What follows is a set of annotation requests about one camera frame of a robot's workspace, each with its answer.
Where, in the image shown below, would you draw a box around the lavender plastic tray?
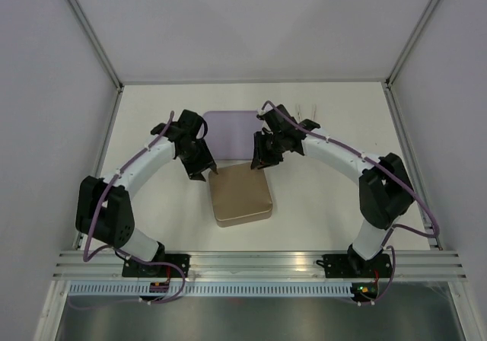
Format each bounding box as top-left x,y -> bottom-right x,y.
202,110 -> 263,161

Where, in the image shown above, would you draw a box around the gold chocolate tin box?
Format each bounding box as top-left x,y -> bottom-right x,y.
214,204 -> 273,228

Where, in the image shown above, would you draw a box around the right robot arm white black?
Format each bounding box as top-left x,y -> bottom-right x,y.
250,104 -> 414,277

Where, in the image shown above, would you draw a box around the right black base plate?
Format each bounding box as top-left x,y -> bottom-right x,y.
315,253 -> 393,279

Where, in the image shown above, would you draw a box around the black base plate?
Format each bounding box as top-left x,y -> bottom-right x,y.
315,253 -> 393,279
122,253 -> 190,279

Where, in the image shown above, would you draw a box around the aluminium frame post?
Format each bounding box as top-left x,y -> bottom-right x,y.
384,0 -> 457,87
51,0 -> 125,91

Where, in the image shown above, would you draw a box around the white slotted cable duct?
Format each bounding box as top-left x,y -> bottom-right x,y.
68,281 -> 353,298

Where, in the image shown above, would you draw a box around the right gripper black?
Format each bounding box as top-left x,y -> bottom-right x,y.
251,130 -> 285,169

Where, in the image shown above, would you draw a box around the metal tongs white tips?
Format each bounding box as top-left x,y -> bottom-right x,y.
294,104 -> 317,123

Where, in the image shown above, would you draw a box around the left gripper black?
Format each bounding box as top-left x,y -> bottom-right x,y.
178,139 -> 217,183

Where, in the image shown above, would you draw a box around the aluminium mounting rail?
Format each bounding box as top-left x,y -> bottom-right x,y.
52,250 -> 466,282

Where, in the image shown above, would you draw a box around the right aluminium frame post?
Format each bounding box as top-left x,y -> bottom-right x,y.
384,0 -> 457,87

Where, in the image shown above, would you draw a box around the gold tin lid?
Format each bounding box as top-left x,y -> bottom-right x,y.
208,162 -> 273,214

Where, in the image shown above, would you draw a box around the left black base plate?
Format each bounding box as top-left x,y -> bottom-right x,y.
122,253 -> 190,279

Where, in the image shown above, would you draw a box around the left aluminium frame post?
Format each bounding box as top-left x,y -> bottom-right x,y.
51,0 -> 125,91

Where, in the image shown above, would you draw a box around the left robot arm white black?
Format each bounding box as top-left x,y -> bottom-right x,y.
75,110 -> 217,278

